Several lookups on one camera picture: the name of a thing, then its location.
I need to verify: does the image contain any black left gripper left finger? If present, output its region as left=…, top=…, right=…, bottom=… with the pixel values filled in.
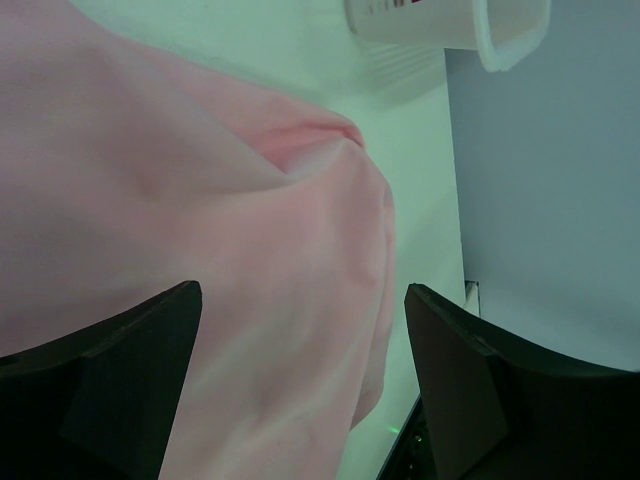
left=1, top=281, right=201, bottom=479

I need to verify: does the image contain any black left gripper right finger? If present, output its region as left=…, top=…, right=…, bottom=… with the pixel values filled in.
left=404, top=284, right=639, bottom=479

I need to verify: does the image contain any pink t shirt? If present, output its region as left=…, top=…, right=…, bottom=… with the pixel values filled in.
left=1, top=1, right=395, bottom=479

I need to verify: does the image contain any white plastic basket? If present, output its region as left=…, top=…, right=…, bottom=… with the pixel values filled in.
left=344, top=0, right=552, bottom=73

